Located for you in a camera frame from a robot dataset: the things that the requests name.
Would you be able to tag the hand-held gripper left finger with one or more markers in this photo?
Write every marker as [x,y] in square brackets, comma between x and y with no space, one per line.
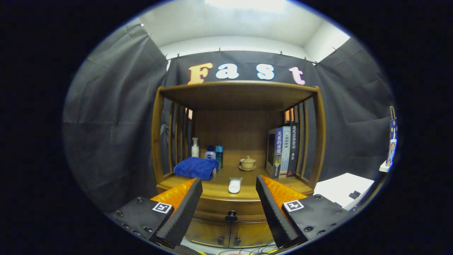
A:
[184,212]

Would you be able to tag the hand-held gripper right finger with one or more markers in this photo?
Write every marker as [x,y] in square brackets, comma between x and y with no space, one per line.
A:
[272,209]

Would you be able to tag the wooden drawer with black knob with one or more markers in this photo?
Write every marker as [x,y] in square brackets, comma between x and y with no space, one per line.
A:
[216,207]

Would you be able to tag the white and green tube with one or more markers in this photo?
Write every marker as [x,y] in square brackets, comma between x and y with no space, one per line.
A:
[235,186]

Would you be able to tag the wooden cabinet door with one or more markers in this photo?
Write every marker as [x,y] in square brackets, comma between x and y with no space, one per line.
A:
[208,232]
[251,233]

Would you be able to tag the wooden countertop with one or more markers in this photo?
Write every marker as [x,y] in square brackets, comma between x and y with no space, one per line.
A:
[219,187]

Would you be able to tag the wooden cabinet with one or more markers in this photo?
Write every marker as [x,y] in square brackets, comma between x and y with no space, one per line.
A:
[237,131]

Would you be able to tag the folded blue towel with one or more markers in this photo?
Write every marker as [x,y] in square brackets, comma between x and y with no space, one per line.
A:
[196,168]

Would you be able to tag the beige lidded teacup with saucer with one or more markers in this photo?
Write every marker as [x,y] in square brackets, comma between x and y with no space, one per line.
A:
[247,163]

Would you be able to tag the book with blue spine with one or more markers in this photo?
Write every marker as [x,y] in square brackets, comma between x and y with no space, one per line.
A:
[277,152]

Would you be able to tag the book with pale spine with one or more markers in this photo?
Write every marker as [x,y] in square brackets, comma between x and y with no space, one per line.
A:
[285,152]

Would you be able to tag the book with black spine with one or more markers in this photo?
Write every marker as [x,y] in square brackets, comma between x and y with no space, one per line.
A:
[293,150]

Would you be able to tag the white pump bottle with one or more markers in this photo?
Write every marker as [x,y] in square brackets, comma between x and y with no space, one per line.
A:
[195,150]

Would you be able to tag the white bottle with blue cap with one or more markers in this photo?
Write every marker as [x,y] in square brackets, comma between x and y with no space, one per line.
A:
[210,154]

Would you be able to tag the teal bottle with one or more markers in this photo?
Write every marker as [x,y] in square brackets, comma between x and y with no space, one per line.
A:
[219,156]

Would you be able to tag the white table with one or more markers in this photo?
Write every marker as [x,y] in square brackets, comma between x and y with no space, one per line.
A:
[339,186]

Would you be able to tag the small black block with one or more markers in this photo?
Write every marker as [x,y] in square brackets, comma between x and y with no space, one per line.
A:
[354,194]

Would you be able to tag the small white shelf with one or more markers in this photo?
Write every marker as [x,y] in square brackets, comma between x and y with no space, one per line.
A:
[385,167]

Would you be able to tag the printed paper cup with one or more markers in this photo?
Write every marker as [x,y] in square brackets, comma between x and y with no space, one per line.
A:
[392,152]

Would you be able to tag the blue gift bag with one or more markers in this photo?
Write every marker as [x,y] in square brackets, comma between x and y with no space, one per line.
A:
[393,127]

